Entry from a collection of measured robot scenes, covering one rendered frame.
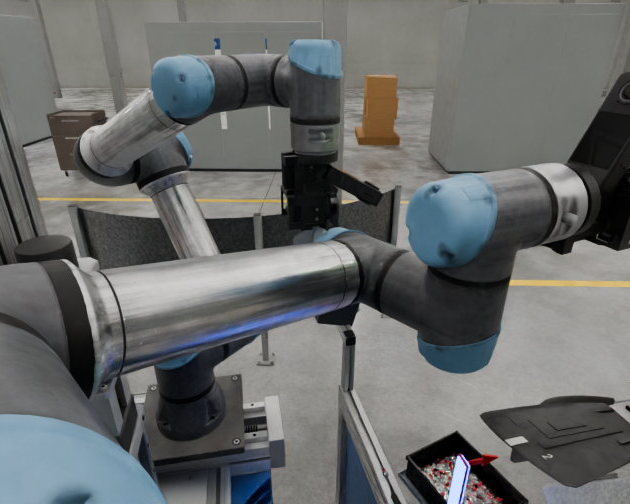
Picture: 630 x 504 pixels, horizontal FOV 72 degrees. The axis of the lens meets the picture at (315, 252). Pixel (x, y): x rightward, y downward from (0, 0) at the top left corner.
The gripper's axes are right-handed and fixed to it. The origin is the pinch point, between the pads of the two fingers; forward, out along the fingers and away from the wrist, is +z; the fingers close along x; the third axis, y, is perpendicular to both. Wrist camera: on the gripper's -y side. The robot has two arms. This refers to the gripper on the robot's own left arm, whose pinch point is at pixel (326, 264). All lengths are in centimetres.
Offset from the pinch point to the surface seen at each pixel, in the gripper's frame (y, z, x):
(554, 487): -39, 41, 23
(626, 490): -48, 36, 29
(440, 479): -28, 60, 4
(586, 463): -33, 23, 31
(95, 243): 87, 69, -185
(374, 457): -14, 57, -3
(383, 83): -308, 30, -733
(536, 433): -30.6, 24.2, 23.0
